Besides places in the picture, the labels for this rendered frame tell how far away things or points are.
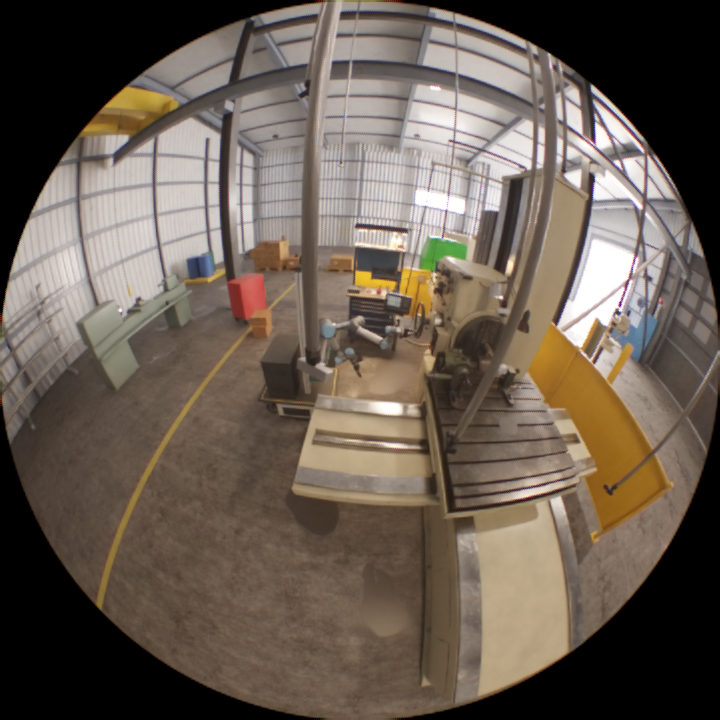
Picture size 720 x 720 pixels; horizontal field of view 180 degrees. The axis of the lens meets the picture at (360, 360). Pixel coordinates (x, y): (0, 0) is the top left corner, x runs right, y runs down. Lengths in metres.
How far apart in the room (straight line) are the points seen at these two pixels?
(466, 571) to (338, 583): 1.04
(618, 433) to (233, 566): 4.31
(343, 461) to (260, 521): 1.12
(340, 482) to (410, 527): 1.00
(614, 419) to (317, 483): 3.40
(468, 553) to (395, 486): 0.77
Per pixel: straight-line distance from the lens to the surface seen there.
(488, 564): 1.96
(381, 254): 4.02
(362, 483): 1.64
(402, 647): 2.43
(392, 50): 9.57
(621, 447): 3.47
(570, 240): 2.56
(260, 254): 9.58
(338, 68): 5.62
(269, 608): 2.36
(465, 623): 1.88
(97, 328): 4.90
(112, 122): 8.14
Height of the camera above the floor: 2.25
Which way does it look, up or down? 36 degrees down
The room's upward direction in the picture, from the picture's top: 5 degrees clockwise
